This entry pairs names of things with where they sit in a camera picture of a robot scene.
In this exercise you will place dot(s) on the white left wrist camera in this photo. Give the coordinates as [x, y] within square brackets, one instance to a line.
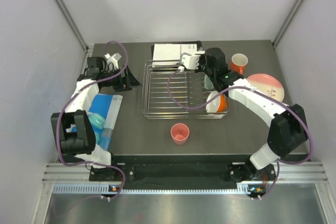
[112, 61]

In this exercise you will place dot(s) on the chrome wire dish rack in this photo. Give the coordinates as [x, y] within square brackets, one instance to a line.
[186, 87]

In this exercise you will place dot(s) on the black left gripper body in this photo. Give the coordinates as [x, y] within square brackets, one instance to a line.
[114, 82]

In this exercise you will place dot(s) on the orange ceramic mug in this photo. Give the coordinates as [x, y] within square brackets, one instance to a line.
[239, 63]

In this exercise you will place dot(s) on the pink white floral plate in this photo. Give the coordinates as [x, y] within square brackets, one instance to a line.
[268, 85]

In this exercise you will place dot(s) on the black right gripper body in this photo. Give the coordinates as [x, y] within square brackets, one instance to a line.
[202, 67]

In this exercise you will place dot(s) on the aluminium frame rail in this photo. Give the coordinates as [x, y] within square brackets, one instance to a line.
[185, 189]

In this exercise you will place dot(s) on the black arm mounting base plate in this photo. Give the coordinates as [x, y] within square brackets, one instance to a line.
[169, 172]

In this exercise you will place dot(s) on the white orange bowl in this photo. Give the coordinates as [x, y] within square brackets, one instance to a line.
[218, 105]

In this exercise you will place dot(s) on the pink plastic cup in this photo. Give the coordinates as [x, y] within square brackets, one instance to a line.
[180, 133]

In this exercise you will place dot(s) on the blue white headphone box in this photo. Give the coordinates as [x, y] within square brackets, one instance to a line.
[102, 112]

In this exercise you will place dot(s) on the mint green ceramic bowl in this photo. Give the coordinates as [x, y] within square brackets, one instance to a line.
[208, 85]

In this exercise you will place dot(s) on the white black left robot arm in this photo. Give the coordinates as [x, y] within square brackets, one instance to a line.
[75, 127]

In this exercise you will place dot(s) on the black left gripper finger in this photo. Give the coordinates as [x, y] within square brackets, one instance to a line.
[124, 87]
[131, 79]

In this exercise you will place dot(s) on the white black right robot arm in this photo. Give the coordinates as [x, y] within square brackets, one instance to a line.
[287, 124]

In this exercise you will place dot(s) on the white paper manual booklet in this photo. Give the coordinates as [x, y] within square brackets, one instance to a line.
[168, 53]

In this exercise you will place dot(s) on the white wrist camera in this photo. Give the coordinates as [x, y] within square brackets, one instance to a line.
[189, 61]
[112, 61]

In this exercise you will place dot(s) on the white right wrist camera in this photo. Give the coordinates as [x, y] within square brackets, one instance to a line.
[189, 61]

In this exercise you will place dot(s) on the black clipboard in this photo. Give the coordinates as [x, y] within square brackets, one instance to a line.
[200, 45]

